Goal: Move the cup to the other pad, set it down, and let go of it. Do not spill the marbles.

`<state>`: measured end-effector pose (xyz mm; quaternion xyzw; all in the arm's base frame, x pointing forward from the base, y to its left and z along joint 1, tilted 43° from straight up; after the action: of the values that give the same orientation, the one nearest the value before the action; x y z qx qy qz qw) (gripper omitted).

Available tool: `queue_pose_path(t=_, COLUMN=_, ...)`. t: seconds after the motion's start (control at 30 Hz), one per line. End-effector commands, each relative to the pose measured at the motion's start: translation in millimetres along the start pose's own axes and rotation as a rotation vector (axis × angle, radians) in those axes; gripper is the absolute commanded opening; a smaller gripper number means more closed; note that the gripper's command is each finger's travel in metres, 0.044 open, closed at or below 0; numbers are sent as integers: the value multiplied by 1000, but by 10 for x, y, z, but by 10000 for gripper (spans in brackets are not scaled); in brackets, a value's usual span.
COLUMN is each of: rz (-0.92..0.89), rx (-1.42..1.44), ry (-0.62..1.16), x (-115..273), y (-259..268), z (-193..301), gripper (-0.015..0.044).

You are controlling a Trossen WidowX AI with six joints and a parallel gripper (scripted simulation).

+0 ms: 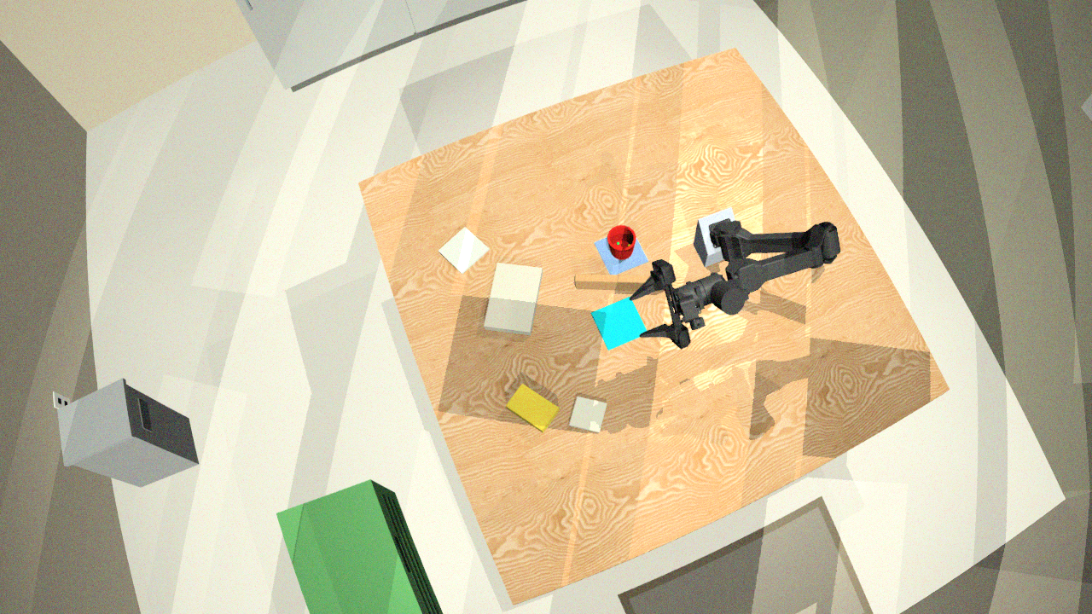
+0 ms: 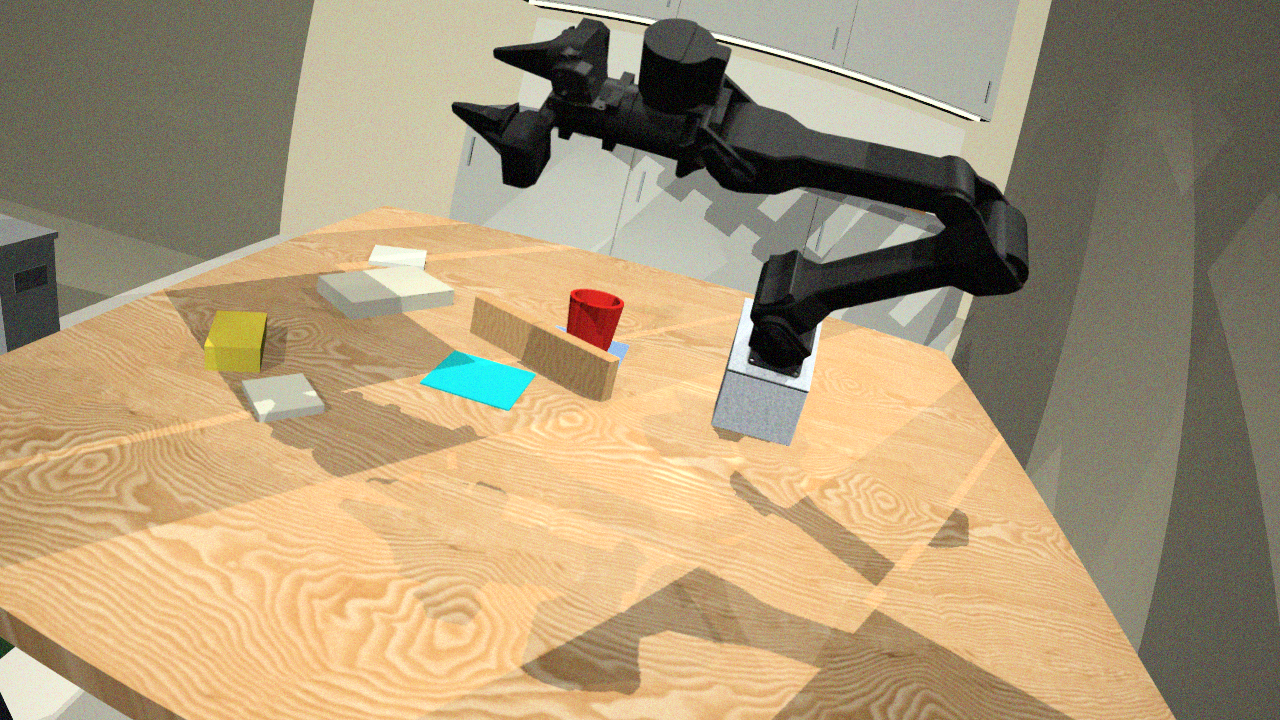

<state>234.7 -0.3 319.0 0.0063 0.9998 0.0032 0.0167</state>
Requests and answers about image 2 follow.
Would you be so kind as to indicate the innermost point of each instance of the dark red cup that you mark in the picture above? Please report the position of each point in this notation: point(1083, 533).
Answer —
point(593, 316)

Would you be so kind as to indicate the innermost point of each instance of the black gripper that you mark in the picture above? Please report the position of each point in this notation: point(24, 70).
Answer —
point(523, 139)

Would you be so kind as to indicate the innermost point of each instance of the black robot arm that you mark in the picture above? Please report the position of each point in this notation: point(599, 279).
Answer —
point(690, 111)

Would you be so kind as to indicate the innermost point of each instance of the yellow block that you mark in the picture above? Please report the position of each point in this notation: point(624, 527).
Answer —
point(236, 341)

